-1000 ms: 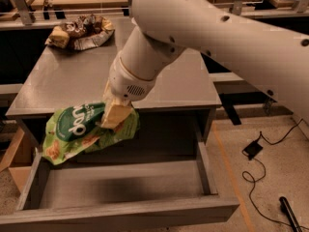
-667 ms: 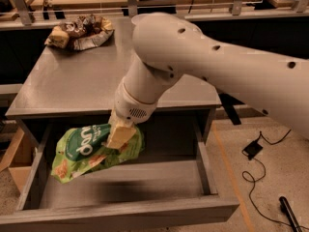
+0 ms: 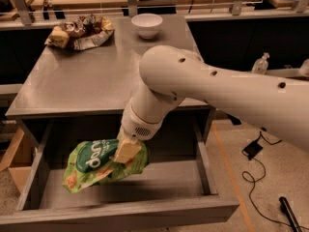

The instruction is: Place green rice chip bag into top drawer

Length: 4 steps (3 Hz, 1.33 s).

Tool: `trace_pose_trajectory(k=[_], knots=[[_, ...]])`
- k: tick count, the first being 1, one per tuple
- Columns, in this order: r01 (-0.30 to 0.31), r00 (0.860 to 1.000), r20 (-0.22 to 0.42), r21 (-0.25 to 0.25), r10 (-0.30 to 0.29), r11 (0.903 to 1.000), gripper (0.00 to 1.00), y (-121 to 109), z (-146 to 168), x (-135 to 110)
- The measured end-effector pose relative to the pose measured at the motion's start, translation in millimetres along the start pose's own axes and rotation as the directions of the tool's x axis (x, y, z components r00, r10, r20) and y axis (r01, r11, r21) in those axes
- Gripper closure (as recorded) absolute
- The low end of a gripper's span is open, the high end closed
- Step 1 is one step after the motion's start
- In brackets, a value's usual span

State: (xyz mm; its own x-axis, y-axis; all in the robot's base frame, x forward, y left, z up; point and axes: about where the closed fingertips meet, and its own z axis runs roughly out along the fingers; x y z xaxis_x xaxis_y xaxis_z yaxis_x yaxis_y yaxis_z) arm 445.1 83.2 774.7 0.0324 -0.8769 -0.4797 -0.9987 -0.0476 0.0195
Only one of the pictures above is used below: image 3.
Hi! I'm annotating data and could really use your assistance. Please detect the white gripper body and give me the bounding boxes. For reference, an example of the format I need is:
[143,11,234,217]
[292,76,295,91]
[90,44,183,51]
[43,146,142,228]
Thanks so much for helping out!
[122,103,163,141]

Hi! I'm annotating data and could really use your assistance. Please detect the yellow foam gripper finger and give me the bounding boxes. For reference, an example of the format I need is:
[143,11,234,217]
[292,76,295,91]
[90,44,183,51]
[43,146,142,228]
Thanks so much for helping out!
[113,131,142,163]

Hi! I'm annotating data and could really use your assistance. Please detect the green rice chip bag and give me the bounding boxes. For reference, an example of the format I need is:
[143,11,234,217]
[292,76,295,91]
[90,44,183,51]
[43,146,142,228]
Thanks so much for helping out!
[62,139,149,193]

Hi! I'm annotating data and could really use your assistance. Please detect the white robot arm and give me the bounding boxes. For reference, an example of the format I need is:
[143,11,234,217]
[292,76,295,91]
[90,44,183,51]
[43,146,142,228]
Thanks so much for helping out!
[114,45,309,163]

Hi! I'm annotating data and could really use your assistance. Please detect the open grey top drawer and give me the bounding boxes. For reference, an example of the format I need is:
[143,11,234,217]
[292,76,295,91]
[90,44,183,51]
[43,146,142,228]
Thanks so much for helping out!
[1,125,239,232]

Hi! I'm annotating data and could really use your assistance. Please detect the grey drawer cabinet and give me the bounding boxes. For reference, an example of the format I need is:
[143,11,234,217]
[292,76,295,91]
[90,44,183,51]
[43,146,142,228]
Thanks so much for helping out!
[5,14,222,161]

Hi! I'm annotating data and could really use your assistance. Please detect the brown snack bag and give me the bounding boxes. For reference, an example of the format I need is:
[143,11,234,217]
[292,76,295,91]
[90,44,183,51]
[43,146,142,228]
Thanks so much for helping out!
[45,14,114,51]

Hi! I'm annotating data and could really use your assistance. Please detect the white ceramic bowl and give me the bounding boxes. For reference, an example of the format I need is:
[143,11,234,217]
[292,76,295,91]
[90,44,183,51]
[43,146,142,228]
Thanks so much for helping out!
[131,14,163,39]

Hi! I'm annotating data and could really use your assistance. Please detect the cardboard box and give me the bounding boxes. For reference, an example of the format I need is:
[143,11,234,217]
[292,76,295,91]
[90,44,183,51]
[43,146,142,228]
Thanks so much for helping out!
[0,128,35,192]

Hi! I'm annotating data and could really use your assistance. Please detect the black power adapter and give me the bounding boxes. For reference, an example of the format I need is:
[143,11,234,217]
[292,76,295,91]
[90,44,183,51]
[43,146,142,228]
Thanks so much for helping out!
[242,140,263,160]

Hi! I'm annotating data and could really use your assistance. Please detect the clear sanitizer pump bottle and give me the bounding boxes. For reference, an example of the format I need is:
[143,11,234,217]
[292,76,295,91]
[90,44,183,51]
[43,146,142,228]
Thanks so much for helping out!
[251,52,269,74]

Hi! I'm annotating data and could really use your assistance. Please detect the grey metal railing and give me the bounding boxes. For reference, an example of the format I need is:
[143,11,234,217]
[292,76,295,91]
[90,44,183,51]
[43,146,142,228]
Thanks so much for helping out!
[0,0,308,30]

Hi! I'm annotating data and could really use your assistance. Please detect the black power cable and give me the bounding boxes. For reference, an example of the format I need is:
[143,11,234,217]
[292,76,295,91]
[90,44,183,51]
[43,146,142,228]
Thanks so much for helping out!
[241,130,309,230]

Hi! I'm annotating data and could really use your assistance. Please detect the black cylindrical tool handle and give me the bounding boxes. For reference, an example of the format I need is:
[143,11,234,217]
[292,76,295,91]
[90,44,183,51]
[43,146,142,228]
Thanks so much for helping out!
[279,196,303,232]

